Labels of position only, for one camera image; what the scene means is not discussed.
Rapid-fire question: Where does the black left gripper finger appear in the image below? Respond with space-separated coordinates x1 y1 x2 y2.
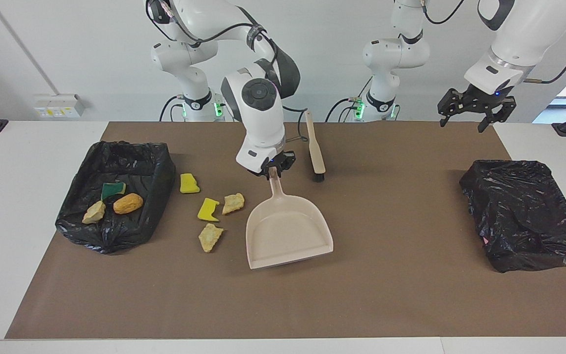
478 96 517 134
437 88 463 128

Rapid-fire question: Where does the beige brush with black bristles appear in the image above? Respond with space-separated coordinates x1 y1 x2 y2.
306 111 326 183

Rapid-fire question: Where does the beige bread chunk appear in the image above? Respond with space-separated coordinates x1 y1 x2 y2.
222 193 245 215
198 223 225 253

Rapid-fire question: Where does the yellow sponge piece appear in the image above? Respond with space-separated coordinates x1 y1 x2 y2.
180 173 201 194
197 198 221 222
101 182 127 201

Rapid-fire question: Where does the beige plastic dustpan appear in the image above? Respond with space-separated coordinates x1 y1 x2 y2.
246 166 334 270

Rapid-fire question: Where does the brown bread roll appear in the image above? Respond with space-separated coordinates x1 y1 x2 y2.
113 193 144 215

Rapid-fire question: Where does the orange striped bread piece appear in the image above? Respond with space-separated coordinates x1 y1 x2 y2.
82 200 107 225

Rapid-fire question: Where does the black bag lined bin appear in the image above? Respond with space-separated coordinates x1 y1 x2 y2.
56 141 176 255
459 159 566 273

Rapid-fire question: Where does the brown table mat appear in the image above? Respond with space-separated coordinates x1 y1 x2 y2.
5 121 566 340

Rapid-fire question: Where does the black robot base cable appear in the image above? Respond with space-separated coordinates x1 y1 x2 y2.
159 95 185 122
325 96 362 122

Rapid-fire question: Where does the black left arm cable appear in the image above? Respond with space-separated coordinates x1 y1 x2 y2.
423 0 566 84

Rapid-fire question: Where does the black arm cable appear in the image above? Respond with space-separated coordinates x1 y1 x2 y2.
423 0 566 84
146 0 309 143

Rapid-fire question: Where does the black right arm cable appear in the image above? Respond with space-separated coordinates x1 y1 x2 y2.
146 0 309 143

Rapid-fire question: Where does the white wall socket box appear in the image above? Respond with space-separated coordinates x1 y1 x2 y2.
34 94 85 118

